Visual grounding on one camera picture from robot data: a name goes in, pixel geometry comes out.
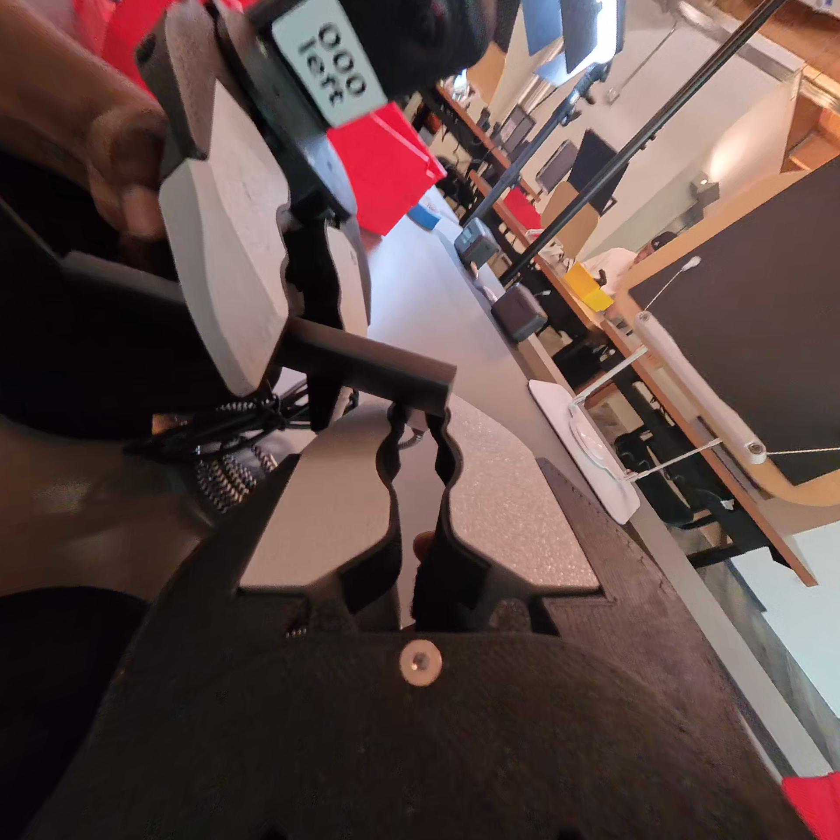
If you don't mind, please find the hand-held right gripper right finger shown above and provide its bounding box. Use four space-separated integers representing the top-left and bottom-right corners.
427 392 601 592

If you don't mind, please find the led panel light stand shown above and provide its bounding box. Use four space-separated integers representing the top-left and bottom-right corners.
454 0 627 270

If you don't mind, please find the person's left hand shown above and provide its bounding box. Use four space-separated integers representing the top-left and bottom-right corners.
0 0 176 265

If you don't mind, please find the black cable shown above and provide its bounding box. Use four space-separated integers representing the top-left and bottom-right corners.
123 374 361 460

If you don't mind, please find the long wooden desk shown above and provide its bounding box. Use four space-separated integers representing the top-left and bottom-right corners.
420 85 819 586

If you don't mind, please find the braided usb-c cable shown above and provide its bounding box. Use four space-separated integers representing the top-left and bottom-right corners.
193 407 431 515

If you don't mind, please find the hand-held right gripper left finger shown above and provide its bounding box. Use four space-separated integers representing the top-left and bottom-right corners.
239 400 403 589

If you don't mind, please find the black pole stand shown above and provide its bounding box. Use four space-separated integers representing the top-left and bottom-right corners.
491 0 788 343

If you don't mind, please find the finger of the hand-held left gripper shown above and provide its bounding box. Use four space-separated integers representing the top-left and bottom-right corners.
157 84 294 399
325 220 373 339

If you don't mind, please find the cardboard sheet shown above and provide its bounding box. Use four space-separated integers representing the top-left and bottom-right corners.
541 180 599 258

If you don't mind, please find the black board with tan backing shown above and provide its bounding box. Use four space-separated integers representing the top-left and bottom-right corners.
613 154 840 506

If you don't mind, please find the red plastic bin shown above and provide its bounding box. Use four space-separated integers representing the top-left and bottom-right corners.
72 0 448 238
502 187 544 231

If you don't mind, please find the black flag panel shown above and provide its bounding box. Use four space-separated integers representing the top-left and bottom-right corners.
567 128 631 212

